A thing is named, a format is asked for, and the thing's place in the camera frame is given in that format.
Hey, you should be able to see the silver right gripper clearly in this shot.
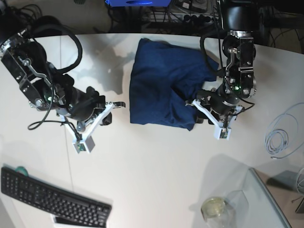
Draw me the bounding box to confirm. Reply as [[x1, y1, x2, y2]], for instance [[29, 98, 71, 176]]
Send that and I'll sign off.
[[0, 37, 112, 126]]

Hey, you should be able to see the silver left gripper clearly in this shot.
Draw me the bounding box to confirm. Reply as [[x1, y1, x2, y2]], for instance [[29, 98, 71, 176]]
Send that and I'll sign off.
[[195, 31, 257, 125]]

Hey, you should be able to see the dark blue t-shirt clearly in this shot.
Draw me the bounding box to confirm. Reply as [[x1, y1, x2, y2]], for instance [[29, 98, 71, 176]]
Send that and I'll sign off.
[[129, 38, 219, 131]]

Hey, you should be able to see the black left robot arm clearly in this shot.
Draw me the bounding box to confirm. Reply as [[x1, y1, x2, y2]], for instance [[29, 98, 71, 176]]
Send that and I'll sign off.
[[196, 0, 259, 126]]

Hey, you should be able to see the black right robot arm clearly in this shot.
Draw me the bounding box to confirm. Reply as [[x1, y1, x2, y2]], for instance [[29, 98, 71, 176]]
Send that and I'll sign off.
[[0, 8, 106, 122]]

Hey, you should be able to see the black round stool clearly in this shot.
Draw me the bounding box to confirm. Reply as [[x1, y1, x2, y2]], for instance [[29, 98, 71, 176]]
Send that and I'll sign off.
[[31, 15, 62, 30]]

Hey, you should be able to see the green tape roll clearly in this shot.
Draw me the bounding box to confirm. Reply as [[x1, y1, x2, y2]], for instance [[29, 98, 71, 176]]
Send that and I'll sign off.
[[15, 166, 29, 177]]

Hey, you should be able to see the blue box with hole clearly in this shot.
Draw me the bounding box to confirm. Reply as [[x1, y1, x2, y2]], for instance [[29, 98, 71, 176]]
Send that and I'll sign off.
[[105, 0, 171, 7]]

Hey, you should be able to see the black computer keyboard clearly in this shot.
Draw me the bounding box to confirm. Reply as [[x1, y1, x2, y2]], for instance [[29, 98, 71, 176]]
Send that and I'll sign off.
[[0, 167, 112, 228]]

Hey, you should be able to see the clear glass jar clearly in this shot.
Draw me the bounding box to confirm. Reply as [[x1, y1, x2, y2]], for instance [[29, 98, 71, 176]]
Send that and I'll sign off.
[[201, 190, 249, 228]]

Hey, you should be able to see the white camera bracket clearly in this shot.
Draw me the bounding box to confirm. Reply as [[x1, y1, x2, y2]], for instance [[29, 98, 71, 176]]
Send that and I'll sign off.
[[185, 97, 245, 140], [56, 100, 126, 153]]

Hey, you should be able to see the coiled white cable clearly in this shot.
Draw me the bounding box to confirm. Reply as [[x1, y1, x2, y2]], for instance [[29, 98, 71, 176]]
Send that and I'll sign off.
[[265, 102, 304, 159]]

